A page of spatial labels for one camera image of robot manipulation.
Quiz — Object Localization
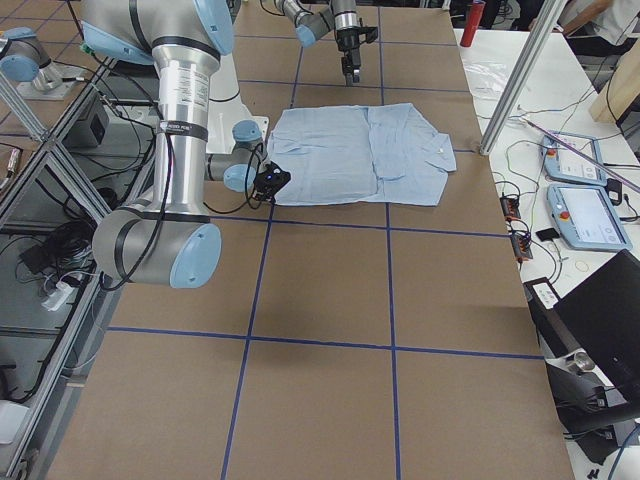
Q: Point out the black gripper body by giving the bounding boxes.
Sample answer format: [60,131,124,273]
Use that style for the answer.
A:
[335,26,378,70]
[252,162,291,202]

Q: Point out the light blue button shirt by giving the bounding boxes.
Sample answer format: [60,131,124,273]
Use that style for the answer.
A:
[268,103,457,206]

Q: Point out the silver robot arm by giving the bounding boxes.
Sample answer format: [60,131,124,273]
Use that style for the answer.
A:
[260,0,379,86]
[82,1,234,291]

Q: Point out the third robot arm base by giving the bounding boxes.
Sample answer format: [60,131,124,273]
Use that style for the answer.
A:
[1,27,85,101]

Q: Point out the red cylindrical bottle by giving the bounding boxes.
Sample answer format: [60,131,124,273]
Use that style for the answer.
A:
[460,0,486,48]

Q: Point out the clear plastic bag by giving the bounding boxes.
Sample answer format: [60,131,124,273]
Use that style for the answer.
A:
[462,60,510,101]

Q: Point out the upper blue teach pendant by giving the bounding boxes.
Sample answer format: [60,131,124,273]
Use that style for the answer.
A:
[541,131,607,187]

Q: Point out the blue teach pendant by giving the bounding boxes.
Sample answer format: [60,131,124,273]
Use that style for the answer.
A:
[547,184,633,252]
[541,131,607,187]

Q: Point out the white power strip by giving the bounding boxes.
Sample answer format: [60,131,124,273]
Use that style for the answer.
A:
[41,280,75,312]

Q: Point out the lower blue teach pendant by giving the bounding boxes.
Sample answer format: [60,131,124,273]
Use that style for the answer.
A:
[547,184,633,252]

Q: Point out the black laptop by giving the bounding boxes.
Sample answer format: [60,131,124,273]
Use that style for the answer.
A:
[524,250,639,464]

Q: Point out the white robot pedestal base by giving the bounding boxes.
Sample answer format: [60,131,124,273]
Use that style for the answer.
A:
[206,70,270,154]

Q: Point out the aluminium frame post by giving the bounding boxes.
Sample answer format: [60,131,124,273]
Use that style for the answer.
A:
[479,0,565,156]

